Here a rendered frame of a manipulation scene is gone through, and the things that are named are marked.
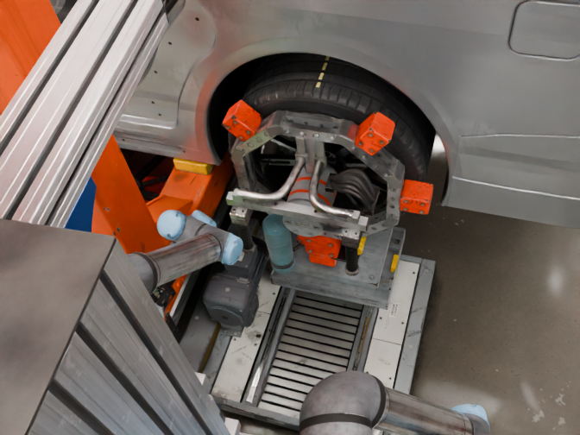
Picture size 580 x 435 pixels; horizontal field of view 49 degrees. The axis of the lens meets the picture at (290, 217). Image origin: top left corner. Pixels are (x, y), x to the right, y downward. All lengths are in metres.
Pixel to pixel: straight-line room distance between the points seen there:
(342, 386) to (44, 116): 0.64
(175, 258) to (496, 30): 0.90
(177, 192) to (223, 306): 0.45
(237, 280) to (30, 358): 1.92
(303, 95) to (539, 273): 1.49
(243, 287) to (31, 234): 1.84
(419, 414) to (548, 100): 0.89
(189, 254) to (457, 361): 1.50
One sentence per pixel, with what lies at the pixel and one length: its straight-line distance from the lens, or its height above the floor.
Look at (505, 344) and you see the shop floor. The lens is 2.72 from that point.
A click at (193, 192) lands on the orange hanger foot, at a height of 0.68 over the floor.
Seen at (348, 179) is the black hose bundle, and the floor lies 1.04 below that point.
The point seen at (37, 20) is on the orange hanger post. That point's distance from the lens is 1.42.
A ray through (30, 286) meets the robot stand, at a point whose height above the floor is 2.03.
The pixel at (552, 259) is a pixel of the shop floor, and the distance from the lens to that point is 2.97.
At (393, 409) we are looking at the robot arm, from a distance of 1.14.
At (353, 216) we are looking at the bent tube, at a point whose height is 1.00.
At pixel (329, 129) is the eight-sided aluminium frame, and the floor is 1.12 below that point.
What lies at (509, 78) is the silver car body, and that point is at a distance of 1.68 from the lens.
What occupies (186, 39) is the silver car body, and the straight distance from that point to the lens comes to 1.91.
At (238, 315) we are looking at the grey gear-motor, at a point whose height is 0.36.
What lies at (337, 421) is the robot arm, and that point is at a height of 1.46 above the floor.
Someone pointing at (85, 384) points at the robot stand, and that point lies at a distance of 0.53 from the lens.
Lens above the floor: 2.43
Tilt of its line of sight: 54 degrees down
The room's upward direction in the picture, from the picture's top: 10 degrees counter-clockwise
